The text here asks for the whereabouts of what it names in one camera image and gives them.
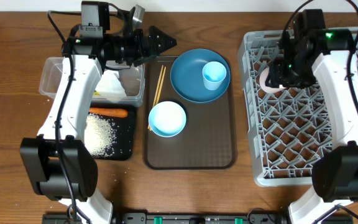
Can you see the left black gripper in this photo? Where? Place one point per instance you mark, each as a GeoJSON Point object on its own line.
{"type": "Point", "coordinates": [140, 47]}

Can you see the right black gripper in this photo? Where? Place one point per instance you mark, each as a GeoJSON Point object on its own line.
{"type": "Point", "coordinates": [276, 73]}

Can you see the wooden chopstick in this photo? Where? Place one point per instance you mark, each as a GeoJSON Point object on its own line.
{"type": "Point", "coordinates": [158, 85]}

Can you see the pink plastic cup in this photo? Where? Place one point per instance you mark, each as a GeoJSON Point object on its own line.
{"type": "Point", "coordinates": [263, 78]}

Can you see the white napkin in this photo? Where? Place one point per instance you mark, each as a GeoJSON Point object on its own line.
{"type": "Point", "coordinates": [109, 87]}

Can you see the light blue bowl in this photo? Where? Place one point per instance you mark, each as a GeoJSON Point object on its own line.
{"type": "Point", "coordinates": [167, 119]}

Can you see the orange carrot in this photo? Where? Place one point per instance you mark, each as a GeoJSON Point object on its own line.
{"type": "Point", "coordinates": [113, 112]}

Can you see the pile of white rice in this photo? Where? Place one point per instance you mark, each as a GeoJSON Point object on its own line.
{"type": "Point", "coordinates": [100, 136]}

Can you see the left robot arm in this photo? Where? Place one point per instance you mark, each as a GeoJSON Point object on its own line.
{"type": "Point", "coordinates": [57, 162]}

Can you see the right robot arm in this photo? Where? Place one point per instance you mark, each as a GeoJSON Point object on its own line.
{"type": "Point", "coordinates": [314, 54]}

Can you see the grey plastic dishwasher rack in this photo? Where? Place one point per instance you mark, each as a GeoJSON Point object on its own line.
{"type": "Point", "coordinates": [288, 130]}

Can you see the dark blue round plate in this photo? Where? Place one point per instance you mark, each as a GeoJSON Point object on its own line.
{"type": "Point", "coordinates": [187, 80]}

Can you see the light blue plastic cup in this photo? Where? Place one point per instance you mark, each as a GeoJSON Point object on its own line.
{"type": "Point", "coordinates": [213, 74]}

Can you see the black plastic tray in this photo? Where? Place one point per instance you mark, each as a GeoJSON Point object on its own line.
{"type": "Point", "coordinates": [125, 132]}

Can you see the dark brown serving tray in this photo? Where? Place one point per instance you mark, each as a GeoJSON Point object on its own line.
{"type": "Point", "coordinates": [208, 140]}

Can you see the clear plastic bin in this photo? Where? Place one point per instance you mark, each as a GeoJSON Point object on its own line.
{"type": "Point", "coordinates": [131, 78]}

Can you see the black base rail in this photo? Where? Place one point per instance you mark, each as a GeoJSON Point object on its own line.
{"type": "Point", "coordinates": [142, 218]}

